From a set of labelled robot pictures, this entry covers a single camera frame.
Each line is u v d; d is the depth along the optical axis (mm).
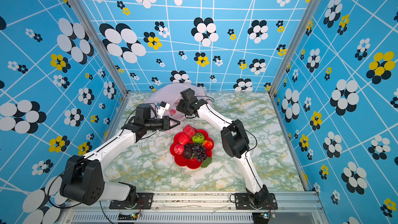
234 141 568
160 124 725
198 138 883
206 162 807
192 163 833
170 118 757
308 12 773
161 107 754
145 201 734
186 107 729
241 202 725
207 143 861
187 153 844
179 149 844
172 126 768
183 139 875
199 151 864
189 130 882
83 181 417
